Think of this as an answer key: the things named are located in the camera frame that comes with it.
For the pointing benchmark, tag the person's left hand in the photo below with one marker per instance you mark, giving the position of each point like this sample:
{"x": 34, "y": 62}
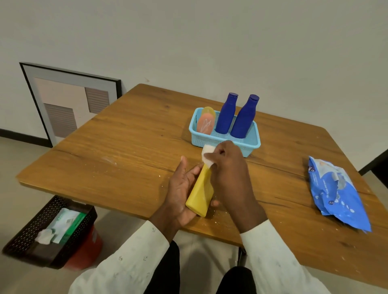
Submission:
{"x": 177, "y": 193}

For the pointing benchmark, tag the person's right hand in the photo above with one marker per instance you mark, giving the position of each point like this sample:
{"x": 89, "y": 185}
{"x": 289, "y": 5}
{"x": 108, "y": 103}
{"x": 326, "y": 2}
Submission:
{"x": 232, "y": 178}

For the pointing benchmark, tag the person's right thumb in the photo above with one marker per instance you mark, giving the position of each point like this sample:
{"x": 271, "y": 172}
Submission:
{"x": 212, "y": 158}

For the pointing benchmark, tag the person's left thumb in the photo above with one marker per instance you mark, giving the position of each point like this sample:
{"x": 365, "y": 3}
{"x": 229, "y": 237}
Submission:
{"x": 183, "y": 168}

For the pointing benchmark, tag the white wet wipe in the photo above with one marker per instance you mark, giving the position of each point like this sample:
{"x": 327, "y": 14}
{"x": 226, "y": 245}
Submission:
{"x": 207, "y": 151}

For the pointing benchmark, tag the yellow plastic bottle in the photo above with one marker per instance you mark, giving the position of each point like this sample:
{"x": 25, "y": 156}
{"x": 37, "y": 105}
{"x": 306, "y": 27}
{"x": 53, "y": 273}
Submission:
{"x": 200, "y": 193}

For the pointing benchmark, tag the person's right forearm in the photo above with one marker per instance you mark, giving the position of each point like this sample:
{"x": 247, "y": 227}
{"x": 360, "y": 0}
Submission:
{"x": 272, "y": 260}

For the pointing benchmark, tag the person's left forearm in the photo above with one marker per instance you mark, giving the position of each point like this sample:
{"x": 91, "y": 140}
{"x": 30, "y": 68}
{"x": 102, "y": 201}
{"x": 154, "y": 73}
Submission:
{"x": 133, "y": 260}

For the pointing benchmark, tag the light blue plastic basket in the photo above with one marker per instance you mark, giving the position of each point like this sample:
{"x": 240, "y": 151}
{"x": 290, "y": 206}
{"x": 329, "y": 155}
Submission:
{"x": 212, "y": 141}

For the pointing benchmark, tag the orange translucent bottle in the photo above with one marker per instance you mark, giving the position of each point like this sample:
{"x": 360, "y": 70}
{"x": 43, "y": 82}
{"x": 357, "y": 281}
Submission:
{"x": 206, "y": 121}

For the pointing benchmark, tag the dark blue plastic bottle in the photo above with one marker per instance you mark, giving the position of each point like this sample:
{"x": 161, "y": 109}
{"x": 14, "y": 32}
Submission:
{"x": 225, "y": 116}
{"x": 244, "y": 121}

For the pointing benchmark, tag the black metal table leg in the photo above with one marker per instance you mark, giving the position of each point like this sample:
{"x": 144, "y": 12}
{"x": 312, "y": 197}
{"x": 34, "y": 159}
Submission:
{"x": 241, "y": 257}

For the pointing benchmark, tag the person's left leg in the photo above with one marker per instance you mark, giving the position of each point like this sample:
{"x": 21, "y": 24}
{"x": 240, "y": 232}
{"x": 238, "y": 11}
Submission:
{"x": 165, "y": 272}

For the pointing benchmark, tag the person's leg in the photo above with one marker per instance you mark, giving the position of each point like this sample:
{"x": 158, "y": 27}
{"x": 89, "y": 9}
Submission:
{"x": 165, "y": 272}
{"x": 236, "y": 281}

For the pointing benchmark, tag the person's right leg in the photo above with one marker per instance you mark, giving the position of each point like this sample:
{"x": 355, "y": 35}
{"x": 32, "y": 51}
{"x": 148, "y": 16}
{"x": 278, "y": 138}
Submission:
{"x": 236, "y": 281}

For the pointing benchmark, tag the red plastic bucket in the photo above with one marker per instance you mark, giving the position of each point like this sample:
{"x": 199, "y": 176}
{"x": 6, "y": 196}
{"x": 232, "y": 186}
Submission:
{"x": 88, "y": 251}

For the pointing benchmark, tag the blue wet wipes packet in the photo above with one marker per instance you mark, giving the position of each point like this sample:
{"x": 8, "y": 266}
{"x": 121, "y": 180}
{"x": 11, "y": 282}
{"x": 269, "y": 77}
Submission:
{"x": 336, "y": 190}

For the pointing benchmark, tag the green and white packet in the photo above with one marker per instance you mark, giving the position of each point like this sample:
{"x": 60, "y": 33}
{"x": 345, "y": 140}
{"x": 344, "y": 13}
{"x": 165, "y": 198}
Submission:
{"x": 66, "y": 222}

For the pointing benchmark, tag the black framed picture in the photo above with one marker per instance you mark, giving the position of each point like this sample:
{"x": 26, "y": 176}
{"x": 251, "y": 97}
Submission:
{"x": 66, "y": 100}

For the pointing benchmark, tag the crumpled used white wipe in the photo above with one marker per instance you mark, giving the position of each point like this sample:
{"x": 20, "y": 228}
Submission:
{"x": 45, "y": 236}

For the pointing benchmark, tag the black perforated plastic basket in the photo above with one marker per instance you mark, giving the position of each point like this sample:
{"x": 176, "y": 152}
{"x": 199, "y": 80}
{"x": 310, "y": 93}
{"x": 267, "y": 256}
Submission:
{"x": 24, "y": 242}

